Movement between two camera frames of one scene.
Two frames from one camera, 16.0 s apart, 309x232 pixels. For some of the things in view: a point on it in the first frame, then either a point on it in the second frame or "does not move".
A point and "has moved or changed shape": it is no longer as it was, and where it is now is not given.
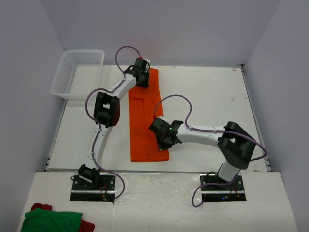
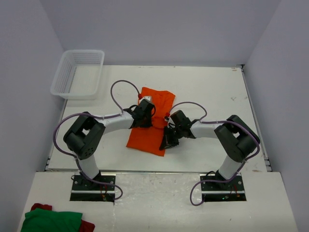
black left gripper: (145, 84) to (148, 123)
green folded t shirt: (38, 220) does not move
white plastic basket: (77, 71) does not move
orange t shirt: (145, 103) has moved or changed shape
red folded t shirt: (85, 226) does not move
